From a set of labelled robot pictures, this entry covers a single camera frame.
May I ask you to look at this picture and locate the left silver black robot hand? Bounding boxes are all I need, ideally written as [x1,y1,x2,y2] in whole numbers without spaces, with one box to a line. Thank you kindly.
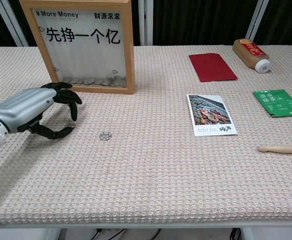
[0,81,83,140]

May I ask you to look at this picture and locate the silver coin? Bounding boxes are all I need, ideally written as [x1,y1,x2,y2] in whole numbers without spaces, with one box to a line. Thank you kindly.
[99,130,113,142]

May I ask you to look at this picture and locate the pile of silver coins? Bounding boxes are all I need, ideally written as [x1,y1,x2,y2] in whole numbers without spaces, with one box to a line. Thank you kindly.
[60,75,127,89]

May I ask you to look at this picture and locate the wooden coin box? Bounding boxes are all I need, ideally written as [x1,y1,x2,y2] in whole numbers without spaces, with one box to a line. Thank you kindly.
[19,0,136,95]

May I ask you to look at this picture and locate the beige woven tablecloth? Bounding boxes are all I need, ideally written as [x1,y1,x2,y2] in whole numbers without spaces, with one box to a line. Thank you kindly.
[0,44,292,223]

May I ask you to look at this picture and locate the white bordered photo postcard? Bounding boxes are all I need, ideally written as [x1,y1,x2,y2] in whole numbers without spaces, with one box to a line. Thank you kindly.
[186,94,239,137]

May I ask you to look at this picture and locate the red paper envelope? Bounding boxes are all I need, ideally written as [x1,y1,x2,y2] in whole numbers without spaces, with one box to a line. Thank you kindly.
[188,53,239,83]

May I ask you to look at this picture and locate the brown bottle with red label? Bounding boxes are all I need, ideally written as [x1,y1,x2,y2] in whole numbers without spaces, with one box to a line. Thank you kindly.
[232,38,271,74]

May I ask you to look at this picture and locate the green tea sachet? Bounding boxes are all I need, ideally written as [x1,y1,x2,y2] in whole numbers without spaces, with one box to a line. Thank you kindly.
[252,89,292,118]

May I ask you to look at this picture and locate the wooden drumstick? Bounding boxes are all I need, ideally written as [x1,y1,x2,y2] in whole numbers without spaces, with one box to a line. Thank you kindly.
[257,144,292,155]

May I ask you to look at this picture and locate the white divider frame post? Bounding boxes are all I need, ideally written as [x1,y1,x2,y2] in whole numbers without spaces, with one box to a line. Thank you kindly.
[137,0,154,47]
[0,0,29,48]
[245,0,271,46]

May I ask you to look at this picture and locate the black floor cable bundle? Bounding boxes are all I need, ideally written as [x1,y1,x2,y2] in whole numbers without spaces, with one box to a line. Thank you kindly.
[229,227,242,240]
[92,227,162,240]

